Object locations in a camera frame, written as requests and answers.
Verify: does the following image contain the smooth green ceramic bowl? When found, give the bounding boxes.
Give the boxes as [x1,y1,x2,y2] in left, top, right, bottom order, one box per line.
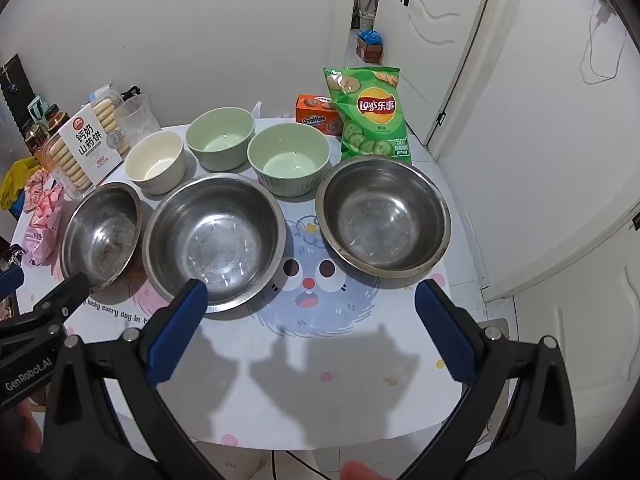
[186,106,256,172]

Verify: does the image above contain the brown cardboard box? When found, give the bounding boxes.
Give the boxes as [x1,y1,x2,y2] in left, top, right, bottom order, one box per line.
[356,35,383,63]

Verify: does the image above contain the small stainless steel bowl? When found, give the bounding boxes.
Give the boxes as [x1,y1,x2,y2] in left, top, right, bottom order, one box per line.
[59,182,143,295]

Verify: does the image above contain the ribbed green ceramic bowl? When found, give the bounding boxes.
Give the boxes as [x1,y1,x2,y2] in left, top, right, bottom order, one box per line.
[247,123,332,197]

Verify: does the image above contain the green chips bag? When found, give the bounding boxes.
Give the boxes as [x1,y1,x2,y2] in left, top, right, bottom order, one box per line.
[322,66,413,166]

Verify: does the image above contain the pink snack bag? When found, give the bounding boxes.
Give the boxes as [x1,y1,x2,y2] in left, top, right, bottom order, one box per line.
[22,187,66,266]

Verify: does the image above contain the black panel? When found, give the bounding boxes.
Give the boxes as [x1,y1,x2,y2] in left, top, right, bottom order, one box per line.
[0,54,25,98]

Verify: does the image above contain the clear plastic cup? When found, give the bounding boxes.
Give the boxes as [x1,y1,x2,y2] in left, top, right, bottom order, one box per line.
[115,94,162,148]

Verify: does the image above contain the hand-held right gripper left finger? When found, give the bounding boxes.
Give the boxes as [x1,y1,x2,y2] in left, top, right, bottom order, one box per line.
[42,279,221,480]

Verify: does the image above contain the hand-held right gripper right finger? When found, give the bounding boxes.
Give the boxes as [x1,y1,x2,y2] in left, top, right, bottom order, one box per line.
[400,279,586,480]

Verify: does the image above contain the cream ceramic bowl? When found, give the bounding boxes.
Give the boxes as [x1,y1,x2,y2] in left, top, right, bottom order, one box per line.
[124,131,187,195]

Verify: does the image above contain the white door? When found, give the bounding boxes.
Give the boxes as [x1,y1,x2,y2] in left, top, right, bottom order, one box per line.
[385,0,498,146]

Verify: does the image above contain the person's right hand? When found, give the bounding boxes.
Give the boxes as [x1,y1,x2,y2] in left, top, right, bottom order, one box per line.
[342,459,386,480]

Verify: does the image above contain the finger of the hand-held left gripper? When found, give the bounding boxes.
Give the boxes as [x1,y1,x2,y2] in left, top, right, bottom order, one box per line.
[31,271,104,320]
[0,244,27,303]

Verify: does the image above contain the black cable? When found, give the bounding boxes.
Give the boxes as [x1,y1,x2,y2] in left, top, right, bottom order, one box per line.
[270,449,326,480]

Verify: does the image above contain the pink candy packet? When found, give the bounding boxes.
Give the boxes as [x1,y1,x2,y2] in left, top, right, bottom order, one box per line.
[25,169,53,211]

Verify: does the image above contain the yellow plastic bag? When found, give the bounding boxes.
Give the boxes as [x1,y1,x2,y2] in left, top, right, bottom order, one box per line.
[0,157,41,211]

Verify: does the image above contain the white charger cable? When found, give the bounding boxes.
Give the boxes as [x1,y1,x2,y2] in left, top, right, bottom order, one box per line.
[580,0,621,86]

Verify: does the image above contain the clear biscuit box white label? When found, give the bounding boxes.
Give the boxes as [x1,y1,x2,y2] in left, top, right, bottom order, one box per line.
[40,84,132,200]

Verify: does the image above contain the orange cardboard box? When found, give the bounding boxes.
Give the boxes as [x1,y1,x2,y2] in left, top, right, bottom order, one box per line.
[295,94,343,136]

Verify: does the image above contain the green gift bag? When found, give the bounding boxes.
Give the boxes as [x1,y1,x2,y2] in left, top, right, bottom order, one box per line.
[27,95,51,121]

